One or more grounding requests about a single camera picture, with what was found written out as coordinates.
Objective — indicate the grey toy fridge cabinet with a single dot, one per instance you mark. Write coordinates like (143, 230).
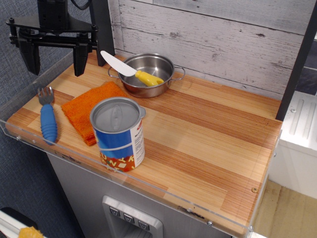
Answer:
(85, 189)

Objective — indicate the clear acrylic table guard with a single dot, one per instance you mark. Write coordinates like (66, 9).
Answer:
(207, 146)

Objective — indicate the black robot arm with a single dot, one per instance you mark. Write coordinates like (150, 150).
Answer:
(53, 26)

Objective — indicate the black left post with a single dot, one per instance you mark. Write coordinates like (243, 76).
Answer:
(100, 16)

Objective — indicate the white ribbed unit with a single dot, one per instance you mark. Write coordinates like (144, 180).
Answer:
(294, 164)

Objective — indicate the silver dispenser panel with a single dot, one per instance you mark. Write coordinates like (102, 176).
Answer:
(126, 221)

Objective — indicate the black right post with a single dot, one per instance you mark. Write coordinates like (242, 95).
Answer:
(299, 65)

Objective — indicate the black post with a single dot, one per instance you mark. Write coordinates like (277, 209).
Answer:
(299, 65)
(100, 16)

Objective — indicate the yellow handled white knife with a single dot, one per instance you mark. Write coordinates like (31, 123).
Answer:
(126, 70)

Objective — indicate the stainless steel pot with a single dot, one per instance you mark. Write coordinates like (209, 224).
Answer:
(154, 64)

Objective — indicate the blue handled fork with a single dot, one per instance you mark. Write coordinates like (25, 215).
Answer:
(47, 117)

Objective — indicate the yellow orange object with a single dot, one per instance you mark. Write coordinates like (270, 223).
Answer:
(30, 232)

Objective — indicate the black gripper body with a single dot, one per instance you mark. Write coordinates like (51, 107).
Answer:
(29, 29)

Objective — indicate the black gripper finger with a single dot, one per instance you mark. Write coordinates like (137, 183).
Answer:
(30, 55)
(80, 55)

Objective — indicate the orange folded cloth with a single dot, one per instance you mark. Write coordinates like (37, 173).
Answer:
(78, 110)

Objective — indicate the blue soup can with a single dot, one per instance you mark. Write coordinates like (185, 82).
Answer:
(118, 129)

